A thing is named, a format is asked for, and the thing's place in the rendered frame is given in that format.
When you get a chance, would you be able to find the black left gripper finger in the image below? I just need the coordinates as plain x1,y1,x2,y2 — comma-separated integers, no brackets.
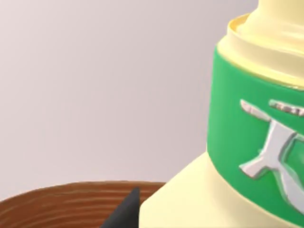
99,187,141,228

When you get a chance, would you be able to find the cream and green trophy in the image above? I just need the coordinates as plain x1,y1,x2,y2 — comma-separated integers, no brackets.
138,0,304,228

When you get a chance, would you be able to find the brown wooden coaster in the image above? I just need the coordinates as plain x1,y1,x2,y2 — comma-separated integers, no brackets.
0,180,167,228

